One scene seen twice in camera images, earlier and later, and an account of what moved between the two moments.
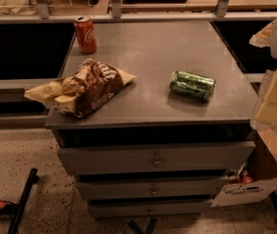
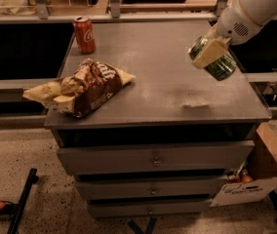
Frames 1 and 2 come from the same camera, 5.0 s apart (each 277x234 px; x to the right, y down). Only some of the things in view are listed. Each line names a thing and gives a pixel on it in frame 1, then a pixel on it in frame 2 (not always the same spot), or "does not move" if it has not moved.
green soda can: (198, 86) → (222, 68)
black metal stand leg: (21, 209) does not move
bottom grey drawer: (148, 209) does not move
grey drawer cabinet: (166, 144) does not move
